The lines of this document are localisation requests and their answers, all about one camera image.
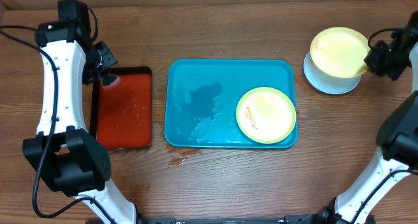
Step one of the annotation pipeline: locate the red water tray black rim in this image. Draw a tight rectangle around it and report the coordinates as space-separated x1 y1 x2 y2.
89 66 152 150

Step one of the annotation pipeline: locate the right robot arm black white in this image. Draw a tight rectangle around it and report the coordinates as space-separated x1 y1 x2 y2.
302 12 417 223

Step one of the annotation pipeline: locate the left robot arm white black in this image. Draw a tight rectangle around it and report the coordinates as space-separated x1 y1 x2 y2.
22 19 138 223

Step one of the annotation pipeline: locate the light blue plate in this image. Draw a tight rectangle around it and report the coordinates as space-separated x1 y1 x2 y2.
303 52 361 95

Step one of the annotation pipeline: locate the yellow plate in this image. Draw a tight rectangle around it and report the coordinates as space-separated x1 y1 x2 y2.
236 87 297 144
310 27 370 78

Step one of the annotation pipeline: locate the yellow plate top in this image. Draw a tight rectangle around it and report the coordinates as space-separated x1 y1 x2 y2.
310 27 370 78

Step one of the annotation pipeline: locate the teal plastic tray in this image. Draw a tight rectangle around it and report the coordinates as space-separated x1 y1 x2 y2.
164 59 298 150

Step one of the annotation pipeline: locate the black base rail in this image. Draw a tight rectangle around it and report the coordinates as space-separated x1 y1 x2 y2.
139 215 314 224

